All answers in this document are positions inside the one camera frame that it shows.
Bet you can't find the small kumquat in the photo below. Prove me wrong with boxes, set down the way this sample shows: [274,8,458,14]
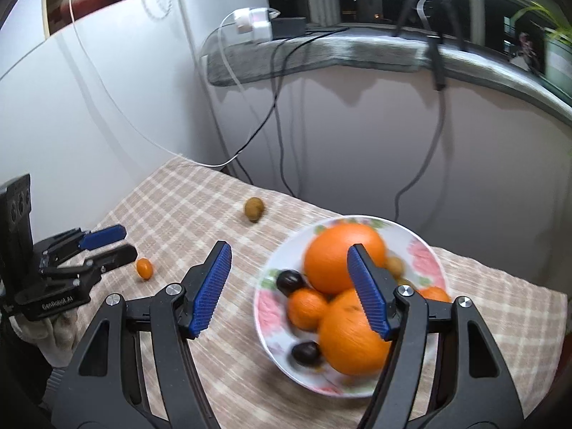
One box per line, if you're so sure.
[136,258,154,281]

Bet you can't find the dark plum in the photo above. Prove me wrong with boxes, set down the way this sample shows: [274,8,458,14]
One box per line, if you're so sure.
[275,269,306,297]
[291,341,322,367]

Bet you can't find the small mandarin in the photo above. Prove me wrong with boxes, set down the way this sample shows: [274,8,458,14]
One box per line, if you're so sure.
[287,288,329,332]
[419,287,452,303]

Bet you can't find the large orange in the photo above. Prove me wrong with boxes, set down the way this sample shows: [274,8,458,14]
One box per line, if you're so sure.
[304,223,388,295]
[317,290,391,377]

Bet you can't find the white power adapter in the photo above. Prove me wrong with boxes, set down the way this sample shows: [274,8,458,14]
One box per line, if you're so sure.
[232,8,280,44]

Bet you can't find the black power brick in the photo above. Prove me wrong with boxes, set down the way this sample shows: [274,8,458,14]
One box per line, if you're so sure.
[271,16,306,41]

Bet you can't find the potted spider plant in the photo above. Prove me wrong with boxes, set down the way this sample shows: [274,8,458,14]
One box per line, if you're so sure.
[502,0,571,97]

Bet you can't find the black cable with adapter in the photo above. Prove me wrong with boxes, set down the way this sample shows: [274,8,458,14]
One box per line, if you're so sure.
[393,0,450,225]

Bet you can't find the black tripod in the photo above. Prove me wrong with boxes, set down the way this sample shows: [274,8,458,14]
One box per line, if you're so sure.
[393,0,467,51]

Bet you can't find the white gloved hand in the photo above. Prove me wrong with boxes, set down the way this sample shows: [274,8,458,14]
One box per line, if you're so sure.
[10,309,79,368]

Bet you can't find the white charging cable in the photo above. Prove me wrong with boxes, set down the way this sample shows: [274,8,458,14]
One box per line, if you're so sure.
[62,0,251,170]

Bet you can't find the small brown kiwi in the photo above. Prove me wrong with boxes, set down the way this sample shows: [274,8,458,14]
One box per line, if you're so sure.
[243,197,265,223]

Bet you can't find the white floral plate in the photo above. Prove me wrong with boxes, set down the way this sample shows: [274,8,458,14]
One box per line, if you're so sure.
[253,215,452,398]

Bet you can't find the green kiwi fruit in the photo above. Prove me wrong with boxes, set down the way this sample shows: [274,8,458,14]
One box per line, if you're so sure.
[385,256,405,279]

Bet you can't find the grey sill cloth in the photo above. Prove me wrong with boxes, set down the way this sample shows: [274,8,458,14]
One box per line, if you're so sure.
[207,31,571,123]

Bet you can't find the beige plaid tablecloth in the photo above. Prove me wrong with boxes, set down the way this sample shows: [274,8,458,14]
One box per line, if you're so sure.
[44,155,558,429]

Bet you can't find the black hanging cable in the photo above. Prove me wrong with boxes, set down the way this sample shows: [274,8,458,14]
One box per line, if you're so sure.
[220,26,350,198]

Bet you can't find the left black camera box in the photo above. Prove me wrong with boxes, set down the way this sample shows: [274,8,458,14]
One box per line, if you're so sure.
[1,174,33,295]

